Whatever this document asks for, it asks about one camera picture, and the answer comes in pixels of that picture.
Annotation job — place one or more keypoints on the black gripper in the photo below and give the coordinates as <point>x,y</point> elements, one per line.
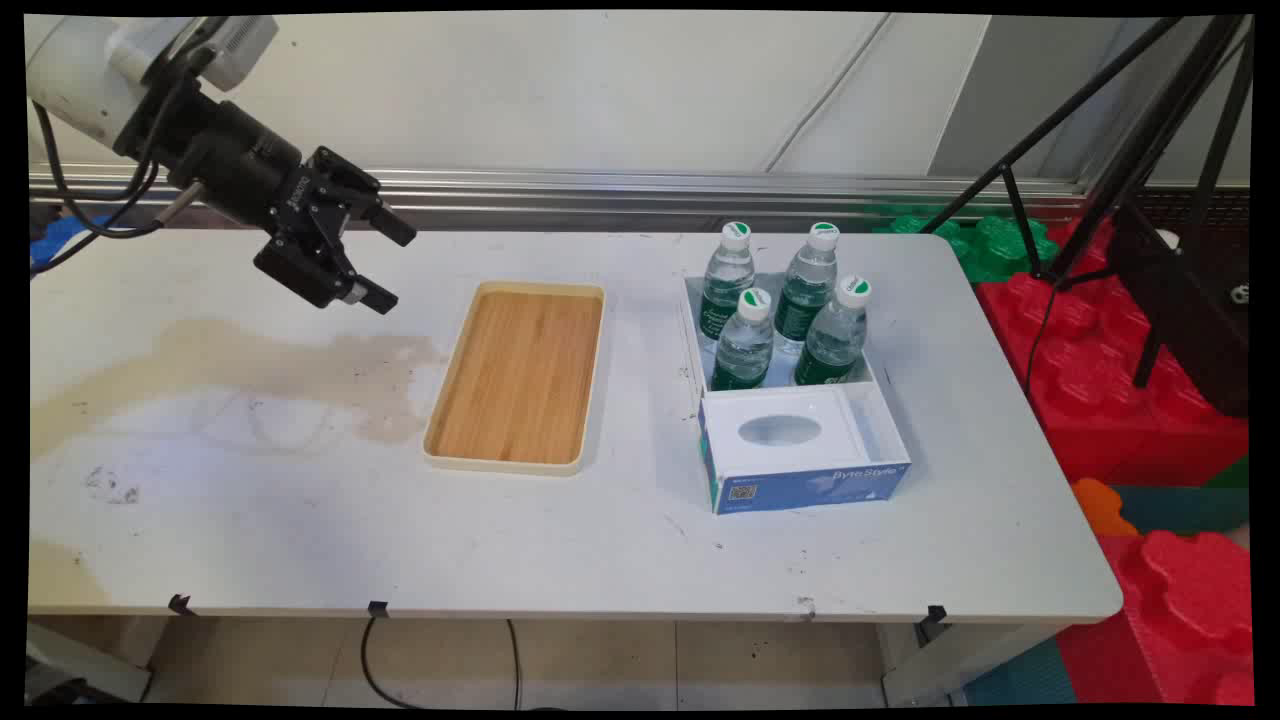
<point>220,160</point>

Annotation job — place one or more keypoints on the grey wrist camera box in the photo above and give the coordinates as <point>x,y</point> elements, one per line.
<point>245,45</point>

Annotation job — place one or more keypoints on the aluminium wall rail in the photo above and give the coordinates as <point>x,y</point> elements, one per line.
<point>650,190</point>

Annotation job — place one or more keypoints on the black tripod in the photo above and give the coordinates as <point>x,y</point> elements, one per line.
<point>1140,150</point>

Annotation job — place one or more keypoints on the white table leg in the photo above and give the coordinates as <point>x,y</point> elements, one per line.
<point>950,665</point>

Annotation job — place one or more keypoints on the orange foam block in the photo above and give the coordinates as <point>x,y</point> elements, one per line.
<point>1100,505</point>

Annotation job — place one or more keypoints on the bamboo tray with cream rim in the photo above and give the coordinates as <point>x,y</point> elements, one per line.
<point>520,380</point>

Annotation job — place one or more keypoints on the black bag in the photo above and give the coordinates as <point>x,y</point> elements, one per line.
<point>1190,330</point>

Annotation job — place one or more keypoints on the blue foam block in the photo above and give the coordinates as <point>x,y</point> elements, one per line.
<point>60,240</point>

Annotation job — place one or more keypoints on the large red foam block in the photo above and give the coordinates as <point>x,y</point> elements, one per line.
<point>1090,380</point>

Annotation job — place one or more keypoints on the green foam block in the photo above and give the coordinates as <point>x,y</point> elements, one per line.
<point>985,250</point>

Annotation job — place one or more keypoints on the white open box blue print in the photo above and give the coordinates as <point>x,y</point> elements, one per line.
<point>800,488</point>

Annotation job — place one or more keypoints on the green label water bottle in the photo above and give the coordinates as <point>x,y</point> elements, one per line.
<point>745,345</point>
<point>727,275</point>
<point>835,340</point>
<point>808,275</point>

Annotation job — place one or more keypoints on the teal floor mat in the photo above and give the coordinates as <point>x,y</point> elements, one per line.
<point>1020,680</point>

